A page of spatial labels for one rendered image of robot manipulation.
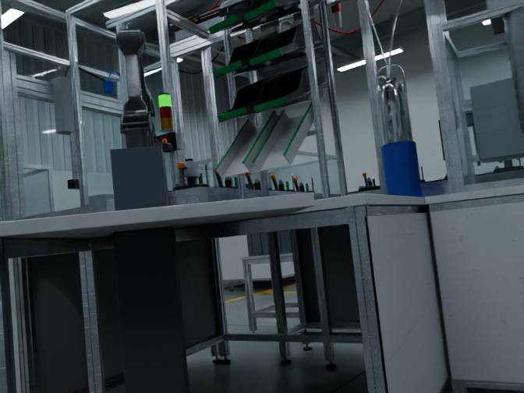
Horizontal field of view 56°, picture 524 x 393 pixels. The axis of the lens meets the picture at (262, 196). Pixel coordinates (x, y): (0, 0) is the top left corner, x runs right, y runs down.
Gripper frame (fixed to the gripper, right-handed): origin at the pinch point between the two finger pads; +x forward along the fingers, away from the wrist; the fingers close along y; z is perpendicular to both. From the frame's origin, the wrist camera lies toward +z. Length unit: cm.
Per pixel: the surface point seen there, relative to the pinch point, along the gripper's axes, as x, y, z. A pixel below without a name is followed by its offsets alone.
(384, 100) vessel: -28, -62, 93
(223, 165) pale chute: 2.6, -22.6, 12.7
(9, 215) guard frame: 9, 80, 2
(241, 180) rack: 7.3, -22.8, 23.6
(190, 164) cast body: -1.1, -4.1, 19.2
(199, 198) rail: 13.6, -18.3, 2.7
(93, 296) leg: 44, 27, -3
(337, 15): -91, -32, 133
